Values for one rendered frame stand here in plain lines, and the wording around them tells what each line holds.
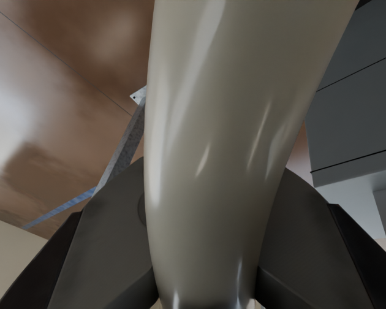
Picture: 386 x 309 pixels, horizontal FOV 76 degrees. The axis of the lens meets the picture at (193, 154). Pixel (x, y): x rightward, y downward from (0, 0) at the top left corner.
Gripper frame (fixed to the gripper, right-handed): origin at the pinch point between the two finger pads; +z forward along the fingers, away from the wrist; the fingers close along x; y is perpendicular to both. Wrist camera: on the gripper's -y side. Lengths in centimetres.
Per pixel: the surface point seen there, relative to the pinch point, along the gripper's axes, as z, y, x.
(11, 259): 287, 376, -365
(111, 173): 92, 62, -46
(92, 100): 165, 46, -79
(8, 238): 311, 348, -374
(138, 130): 124, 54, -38
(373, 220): 48, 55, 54
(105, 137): 180, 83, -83
